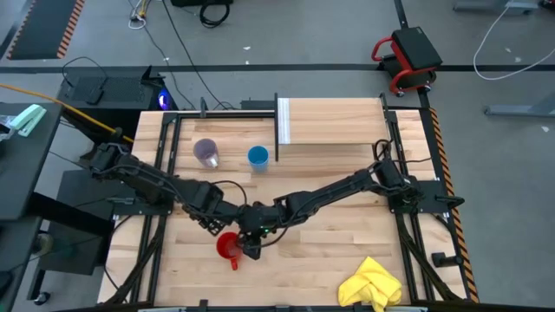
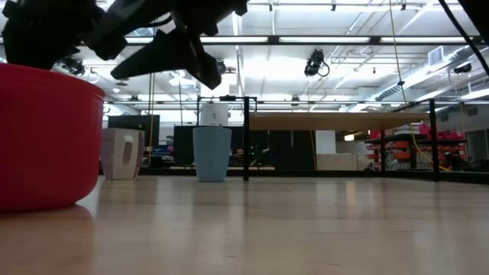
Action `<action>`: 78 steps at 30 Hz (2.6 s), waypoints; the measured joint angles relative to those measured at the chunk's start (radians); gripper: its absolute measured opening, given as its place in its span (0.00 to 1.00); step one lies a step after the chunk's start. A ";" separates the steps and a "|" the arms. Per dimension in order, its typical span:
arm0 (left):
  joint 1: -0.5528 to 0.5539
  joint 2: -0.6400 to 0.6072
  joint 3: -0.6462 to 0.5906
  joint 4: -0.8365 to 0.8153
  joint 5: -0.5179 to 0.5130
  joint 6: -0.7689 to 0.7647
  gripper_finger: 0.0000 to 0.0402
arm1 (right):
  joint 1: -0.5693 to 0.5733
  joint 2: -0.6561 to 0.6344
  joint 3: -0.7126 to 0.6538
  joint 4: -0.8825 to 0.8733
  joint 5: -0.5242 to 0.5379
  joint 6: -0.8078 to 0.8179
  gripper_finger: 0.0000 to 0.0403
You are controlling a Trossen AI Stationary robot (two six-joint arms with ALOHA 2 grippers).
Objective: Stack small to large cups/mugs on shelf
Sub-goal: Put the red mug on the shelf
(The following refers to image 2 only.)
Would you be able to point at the black twin spotlights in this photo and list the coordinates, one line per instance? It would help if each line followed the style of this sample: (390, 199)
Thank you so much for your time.
(74, 68)

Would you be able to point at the white air vent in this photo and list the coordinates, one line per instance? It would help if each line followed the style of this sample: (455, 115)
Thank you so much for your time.
(436, 55)

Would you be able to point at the black overhead camera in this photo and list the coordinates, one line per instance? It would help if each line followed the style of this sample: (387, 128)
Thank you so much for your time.
(315, 63)

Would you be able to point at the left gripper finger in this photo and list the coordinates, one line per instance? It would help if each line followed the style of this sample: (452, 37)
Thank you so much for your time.
(172, 53)

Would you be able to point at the background black robot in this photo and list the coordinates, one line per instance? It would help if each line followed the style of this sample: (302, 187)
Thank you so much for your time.
(256, 154)

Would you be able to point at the black monitor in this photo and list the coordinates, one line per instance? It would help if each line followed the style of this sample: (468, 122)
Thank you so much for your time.
(133, 121)

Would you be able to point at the storage rack with red bins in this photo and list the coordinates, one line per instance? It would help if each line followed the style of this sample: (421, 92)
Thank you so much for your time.
(405, 147)

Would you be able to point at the wooden shelf with black legs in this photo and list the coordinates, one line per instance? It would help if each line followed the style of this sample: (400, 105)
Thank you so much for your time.
(328, 121)

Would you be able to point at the round black spotlight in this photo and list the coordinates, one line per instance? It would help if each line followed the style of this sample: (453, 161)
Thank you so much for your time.
(222, 65)

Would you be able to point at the black frame crossbar with lights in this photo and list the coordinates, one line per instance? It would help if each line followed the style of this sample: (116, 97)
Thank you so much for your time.
(324, 39)

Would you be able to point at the beige cabinet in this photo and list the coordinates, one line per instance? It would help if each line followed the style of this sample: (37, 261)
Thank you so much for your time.
(336, 161)

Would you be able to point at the red plastic cup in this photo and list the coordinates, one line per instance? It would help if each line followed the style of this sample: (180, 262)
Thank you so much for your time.
(46, 137)

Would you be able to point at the black background rig frame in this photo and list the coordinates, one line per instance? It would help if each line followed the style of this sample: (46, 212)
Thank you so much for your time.
(252, 100)

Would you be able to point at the blue-grey plastic cup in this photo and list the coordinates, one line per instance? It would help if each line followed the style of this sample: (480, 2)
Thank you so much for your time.
(212, 154)

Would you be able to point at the black ceiling lamp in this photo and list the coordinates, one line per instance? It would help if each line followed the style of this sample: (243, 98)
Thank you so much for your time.
(463, 68)

